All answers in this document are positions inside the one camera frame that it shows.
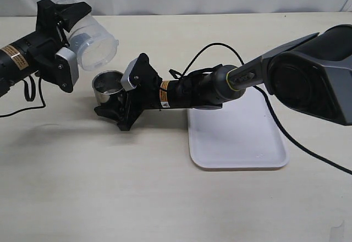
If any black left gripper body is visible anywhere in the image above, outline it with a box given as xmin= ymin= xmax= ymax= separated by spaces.
xmin=28 ymin=0 xmax=70 ymax=89

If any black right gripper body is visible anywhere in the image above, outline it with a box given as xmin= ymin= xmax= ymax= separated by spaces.
xmin=117 ymin=53 xmax=162 ymax=131

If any clear plastic water pitcher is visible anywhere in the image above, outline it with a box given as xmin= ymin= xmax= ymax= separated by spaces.
xmin=35 ymin=0 xmax=120 ymax=72

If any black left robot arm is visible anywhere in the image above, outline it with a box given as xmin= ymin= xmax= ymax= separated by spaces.
xmin=1 ymin=0 xmax=92 ymax=95

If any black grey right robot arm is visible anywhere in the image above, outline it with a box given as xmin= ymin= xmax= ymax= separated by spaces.
xmin=95 ymin=24 xmax=351 ymax=131

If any white rectangular plastic tray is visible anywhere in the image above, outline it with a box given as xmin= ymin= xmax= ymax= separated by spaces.
xmin=188 ymin=88 xmax=289 ymax=171

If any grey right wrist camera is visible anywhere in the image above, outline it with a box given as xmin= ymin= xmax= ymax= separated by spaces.
xmin=120 ymin=58 xmax=140 ymax=92

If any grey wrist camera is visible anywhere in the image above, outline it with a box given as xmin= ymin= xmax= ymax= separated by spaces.
xmin=120 ymin=58 xmax=140 ymax=92
xmin=54 ymin=47 xmax=79 ymax=93

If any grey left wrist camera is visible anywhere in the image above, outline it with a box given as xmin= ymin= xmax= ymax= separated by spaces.
xmin=54 ymin=47 xmax=79 ymax=93

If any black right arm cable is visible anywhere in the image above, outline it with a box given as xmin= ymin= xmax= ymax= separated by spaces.
xmin=169 ymin=42 xmax=352 ymax=175

